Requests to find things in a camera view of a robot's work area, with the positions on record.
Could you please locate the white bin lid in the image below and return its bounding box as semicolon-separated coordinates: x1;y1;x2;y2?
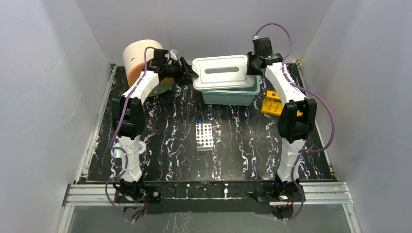
191;55;255;91

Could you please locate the yellow test tube rack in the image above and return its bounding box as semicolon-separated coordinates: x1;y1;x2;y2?
260;90;283;116

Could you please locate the clear well plate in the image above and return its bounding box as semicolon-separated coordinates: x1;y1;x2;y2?
195;122;214;154

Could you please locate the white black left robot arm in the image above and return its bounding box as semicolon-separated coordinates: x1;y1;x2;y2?
109;47;199;183

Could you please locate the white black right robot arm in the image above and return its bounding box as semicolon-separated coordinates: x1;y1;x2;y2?
246;35;317;201

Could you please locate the cream orange cylindrical centrifuge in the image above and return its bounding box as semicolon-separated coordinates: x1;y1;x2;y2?
122;39;174;97

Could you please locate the teal plastic bin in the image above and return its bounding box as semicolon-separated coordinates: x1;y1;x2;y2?
201;76;260;106

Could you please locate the blue packaged syringe blister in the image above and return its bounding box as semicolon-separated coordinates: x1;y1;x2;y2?
110;141;147;159

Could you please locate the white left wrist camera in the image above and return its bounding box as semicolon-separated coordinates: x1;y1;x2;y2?
169;49;178;61

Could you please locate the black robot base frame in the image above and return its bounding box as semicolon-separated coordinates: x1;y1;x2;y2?
109;180;306;218

